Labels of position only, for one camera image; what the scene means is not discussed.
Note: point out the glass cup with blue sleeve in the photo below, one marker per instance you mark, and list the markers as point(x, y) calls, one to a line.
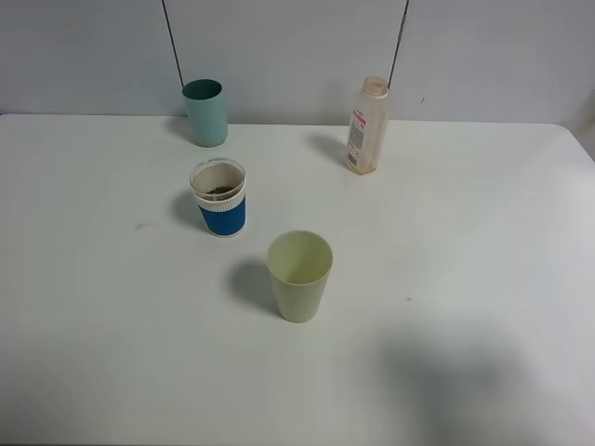
point(218, 186)

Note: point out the light green plastic cup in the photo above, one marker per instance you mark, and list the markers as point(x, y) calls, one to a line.
point(299, 262)

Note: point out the clear plastic drink bottle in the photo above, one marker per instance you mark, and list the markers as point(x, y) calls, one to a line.
point(368, 123)

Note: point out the teal plastic cup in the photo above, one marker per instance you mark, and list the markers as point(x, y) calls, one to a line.
point(206, 109)

